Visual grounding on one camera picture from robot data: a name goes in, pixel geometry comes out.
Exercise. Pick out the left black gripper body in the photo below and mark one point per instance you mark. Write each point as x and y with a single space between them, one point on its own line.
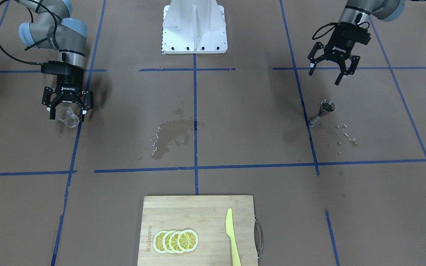
339 47

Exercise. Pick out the yellow plastic knife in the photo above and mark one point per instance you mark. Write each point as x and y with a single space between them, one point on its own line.
229 227

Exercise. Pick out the small glass beaker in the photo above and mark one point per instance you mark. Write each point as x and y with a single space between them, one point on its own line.
67 116

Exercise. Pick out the steel jigger measuring cup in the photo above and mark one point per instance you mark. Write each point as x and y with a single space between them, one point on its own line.
327 106

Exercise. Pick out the front lemon slice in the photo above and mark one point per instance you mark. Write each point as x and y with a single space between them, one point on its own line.
188 240

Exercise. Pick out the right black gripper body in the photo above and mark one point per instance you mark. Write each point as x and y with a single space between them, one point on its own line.
67 85

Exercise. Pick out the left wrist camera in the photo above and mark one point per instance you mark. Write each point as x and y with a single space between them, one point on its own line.
357 34

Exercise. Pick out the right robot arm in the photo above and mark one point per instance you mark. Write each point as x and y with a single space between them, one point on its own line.
55 29

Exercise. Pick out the lemon slice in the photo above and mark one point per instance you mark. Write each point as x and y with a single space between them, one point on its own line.
188 240
166 241
158 242
173 242

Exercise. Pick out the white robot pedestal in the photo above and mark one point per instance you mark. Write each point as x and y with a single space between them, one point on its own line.
194 27

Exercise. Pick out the wooden cutting board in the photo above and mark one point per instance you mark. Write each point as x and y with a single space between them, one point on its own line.
205 215

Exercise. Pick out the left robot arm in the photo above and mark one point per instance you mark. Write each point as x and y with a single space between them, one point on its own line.
358 12

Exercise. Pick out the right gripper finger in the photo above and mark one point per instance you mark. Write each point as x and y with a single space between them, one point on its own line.
51 107
84 107

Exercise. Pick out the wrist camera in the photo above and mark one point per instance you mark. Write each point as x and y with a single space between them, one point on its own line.
357 34
57 68

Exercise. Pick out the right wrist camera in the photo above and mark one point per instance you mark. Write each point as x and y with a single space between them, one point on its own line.
57 68

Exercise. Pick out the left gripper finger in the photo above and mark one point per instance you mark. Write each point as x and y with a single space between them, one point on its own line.
314 62
344 71

